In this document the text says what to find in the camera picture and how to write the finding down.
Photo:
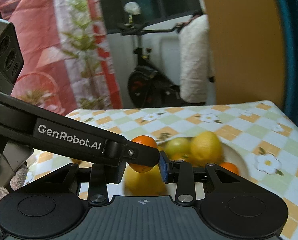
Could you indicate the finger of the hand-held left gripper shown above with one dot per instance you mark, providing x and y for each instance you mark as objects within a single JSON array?
[
  {"x": 98, "y": 180},
  {"x": 139, "y": 155}
]

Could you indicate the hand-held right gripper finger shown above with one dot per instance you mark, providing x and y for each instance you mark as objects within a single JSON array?
[{"x": 164, "y": 167}]

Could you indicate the bright orange mandarin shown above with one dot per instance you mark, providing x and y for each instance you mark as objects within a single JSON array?
[
  {"x": 146, "y": 142},
  {"x": 230, "y": 168}
]

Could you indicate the green round fruit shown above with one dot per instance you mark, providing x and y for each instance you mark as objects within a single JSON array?
[{"x": 177, "y": 147}]

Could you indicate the yellow lemon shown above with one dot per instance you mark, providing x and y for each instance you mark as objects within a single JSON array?
[
  {"x": 206, "y": 148},
  {"x": 141, "y": 183}
]

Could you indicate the beige round plate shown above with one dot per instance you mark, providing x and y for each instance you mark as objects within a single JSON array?
[{"x": 235, "y": 155}]

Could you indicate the person's left hand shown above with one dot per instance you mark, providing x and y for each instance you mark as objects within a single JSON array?
[{"x": 18, "y": 180}]

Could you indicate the black exercise bike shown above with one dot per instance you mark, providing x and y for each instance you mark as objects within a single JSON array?
[{"x": 144, "y": 80}]

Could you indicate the red printed backdrop cloth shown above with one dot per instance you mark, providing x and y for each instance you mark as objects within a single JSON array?
[{"x": 51, "y": 42}]

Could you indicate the checkered floral tablecloth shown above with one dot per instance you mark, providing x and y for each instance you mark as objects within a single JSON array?
[{"x": 251, "y": 135}]

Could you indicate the white quilted blanket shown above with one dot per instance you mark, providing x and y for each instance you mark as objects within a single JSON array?
[{"x": 196, "y": 62}]

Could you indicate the tan wooden board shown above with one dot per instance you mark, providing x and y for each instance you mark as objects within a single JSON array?
[{"x": 244, "y": 42}]

